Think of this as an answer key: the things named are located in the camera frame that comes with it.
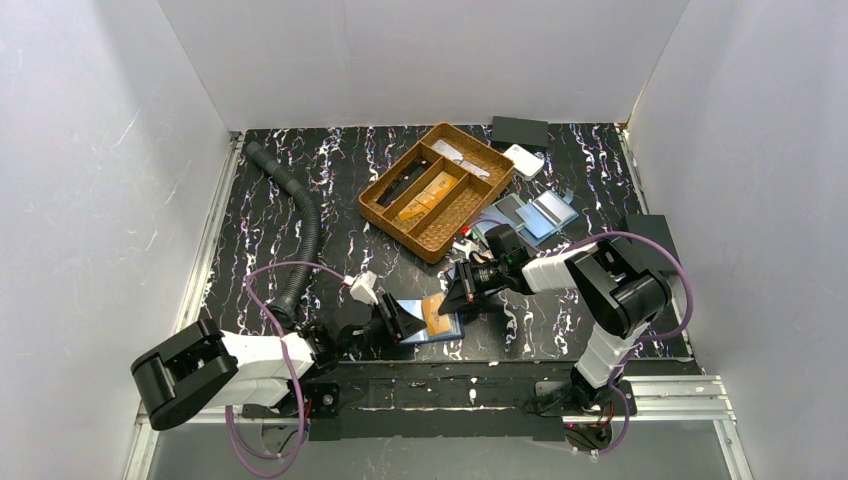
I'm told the orange VIP card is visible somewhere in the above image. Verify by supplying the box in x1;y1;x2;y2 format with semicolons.
421;293;453;337

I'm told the navy blue card holder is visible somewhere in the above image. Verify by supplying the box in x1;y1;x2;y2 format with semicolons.
398;293;465;345

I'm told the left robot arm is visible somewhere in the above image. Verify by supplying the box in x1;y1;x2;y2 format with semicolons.
130;293;428;431

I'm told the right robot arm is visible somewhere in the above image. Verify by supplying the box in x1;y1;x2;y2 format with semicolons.
439;224;681;414

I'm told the green card holder open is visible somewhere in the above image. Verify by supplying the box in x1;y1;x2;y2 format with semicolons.
480;193;526;231

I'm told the light blue card holder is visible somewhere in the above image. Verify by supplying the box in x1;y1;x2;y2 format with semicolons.
516;189;578;246

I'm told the orange card in tray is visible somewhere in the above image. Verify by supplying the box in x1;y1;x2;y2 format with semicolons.
398;172;458;221

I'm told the white card in tray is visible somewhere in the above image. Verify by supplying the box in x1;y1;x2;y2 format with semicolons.
431;139;490;180

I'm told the brown woven divider tray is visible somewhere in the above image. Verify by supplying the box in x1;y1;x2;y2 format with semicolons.
359;123;515;264

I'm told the white small box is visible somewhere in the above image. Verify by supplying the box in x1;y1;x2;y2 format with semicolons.
503;144;545;181

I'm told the black box at back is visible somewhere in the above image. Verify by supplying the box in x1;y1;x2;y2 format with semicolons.
490;116;549;151

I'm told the black box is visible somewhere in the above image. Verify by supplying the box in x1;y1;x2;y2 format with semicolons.
490;116;549;151
618;214;679;276

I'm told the black box at right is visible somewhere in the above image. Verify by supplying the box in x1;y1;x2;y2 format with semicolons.
618;214;679;276

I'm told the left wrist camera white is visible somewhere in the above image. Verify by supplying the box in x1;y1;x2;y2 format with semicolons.
343;270;378;306

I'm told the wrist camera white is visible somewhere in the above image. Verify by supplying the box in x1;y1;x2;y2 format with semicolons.
450;227;492;263
343;270;378;306

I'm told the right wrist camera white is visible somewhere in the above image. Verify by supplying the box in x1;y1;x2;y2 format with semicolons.
450;227;492;263

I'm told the black corrugated hose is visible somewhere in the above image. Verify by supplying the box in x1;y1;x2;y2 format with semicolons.
245;141;323;326

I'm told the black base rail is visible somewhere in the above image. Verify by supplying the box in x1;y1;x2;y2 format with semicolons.
242;357;637;444

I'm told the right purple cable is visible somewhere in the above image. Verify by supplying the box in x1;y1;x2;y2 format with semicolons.
470;218;696;457

